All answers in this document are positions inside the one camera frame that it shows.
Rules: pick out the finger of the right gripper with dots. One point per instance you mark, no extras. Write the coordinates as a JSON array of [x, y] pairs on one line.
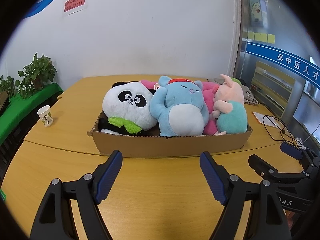
[[306, 157], [268, 172]]

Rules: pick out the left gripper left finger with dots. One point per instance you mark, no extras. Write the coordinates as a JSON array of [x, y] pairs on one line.
[[54, 218]]

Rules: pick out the pig plush teal pants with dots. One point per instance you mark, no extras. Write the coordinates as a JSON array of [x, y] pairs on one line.
[[228, 108]]

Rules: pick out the white paper sheet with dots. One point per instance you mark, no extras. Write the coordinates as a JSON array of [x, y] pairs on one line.
[[266, 120]]

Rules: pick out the grey folded cloth bag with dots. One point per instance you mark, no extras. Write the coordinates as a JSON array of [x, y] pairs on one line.
[[249, 98]]

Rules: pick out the brown cardboard box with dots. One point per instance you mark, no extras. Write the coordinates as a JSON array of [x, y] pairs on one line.
[[134, 146]]

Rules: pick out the pink plush toy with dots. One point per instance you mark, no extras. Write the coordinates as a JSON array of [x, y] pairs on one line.
[[209, 90]]

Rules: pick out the paper cup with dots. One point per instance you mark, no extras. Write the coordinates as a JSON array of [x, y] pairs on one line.
[[45, 115]]

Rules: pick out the blue plush toy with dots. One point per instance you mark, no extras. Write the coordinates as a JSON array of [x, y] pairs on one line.
[[179, 107]]

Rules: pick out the green covered side table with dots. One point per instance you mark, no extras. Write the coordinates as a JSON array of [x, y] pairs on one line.
[[19, 108]]

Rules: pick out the yellow sticky notes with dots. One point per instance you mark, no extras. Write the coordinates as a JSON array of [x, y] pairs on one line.
[[262, 37]]

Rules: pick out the panda plush toy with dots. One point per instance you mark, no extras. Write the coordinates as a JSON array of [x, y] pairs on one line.
[[126, 108]]

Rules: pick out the cartoon sheep poster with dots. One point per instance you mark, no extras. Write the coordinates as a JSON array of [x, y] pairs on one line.
[[258, 10]]

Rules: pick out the potted green plant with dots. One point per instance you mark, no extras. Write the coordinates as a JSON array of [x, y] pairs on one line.
[[34, 75]]

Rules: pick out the red wall notice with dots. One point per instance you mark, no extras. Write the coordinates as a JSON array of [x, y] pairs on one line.
[[73, 6]]

